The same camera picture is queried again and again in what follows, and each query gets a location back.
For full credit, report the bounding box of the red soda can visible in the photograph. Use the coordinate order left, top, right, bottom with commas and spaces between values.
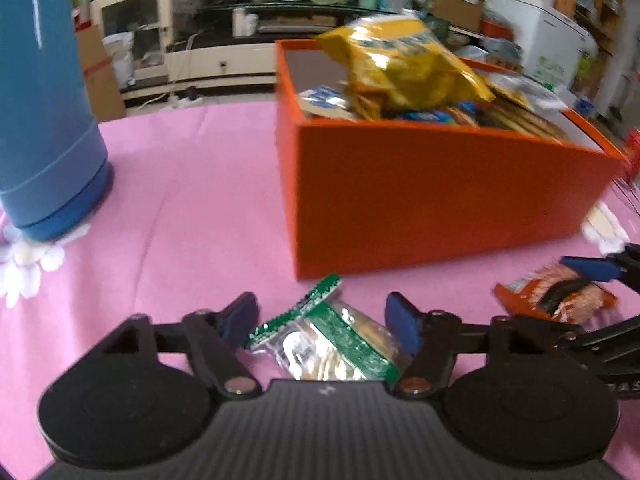
624, 128, 640, 184

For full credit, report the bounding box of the large cardboard box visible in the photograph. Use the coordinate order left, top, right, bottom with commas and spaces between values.
76, 25, 126, 122

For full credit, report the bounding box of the orange brown snack packet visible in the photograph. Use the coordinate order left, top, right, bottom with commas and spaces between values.
492, 263, 618, 325

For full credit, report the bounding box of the blue thermos flask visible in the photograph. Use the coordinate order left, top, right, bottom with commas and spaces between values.
0, 0, 113, 240

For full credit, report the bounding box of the blue cookie snack packet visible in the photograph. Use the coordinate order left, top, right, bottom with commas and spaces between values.
399, 102, 478, 127

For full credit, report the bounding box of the white power strip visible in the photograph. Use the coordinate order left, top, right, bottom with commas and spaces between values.
138, 92, 204, 110

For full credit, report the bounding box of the white small refrigerator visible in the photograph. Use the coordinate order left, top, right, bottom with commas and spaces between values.
490, 0, 598, 90

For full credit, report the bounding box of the pink tablecloth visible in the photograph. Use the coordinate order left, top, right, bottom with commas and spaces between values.
0, 100, 640, 480

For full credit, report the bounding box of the orange storage box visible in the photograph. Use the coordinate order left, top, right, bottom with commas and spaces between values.
274, 39, 624, 278

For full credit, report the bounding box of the white glass-door side cabinet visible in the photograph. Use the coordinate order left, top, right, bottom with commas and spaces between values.
90, 0, 174, 81

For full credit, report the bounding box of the yellow grey seeds packet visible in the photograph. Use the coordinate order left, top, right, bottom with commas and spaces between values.
486, 73, 568, 110

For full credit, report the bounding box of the white TV cabinet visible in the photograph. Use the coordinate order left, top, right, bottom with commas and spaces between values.
122, 1, 356, 101

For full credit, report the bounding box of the green clear biscuit packet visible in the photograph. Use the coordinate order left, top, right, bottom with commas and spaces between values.
245, 274, 410, 386

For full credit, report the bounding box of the yellow chips bag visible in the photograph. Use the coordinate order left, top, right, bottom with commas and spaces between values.
317, 14, 495, 120

